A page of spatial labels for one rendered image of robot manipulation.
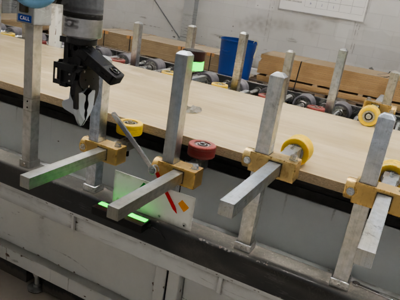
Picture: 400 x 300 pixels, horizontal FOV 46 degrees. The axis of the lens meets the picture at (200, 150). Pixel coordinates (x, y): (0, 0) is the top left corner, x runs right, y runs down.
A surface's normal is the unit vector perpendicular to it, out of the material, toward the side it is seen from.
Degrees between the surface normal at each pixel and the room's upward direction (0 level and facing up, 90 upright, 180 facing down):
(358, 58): 90
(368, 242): 0
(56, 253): 92
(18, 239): 90
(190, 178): 90
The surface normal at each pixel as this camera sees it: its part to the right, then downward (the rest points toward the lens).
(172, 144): -0.45, 0.23
